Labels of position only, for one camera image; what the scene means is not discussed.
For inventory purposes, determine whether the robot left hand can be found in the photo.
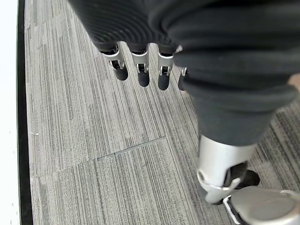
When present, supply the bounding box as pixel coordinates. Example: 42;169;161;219
67;0;300;206

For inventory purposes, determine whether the black baseboard strip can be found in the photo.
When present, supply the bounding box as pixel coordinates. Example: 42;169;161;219
15;0;34;225

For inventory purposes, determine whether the silver robot leg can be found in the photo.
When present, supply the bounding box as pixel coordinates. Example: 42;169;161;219
222;189;300;225

